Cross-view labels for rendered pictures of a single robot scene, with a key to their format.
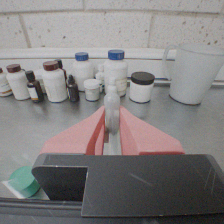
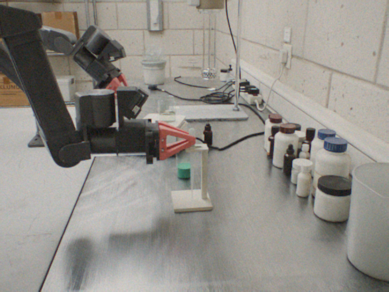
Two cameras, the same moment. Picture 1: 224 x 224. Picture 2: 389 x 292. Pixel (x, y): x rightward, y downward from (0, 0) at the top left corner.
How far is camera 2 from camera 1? 0.72 m
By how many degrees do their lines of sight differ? 73
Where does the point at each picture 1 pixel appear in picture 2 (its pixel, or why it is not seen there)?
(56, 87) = (277, 149)
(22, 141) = (216, 164)
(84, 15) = (372, 89)
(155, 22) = not seen: outside the picture
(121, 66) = (323, 157)
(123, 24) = not seen: outside the picture
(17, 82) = (268, 132)
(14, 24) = (325, 79)
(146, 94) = (319, 204)
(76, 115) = (260, 178)
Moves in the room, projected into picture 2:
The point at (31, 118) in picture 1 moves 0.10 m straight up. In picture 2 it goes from (242, 161) to (244, 126)
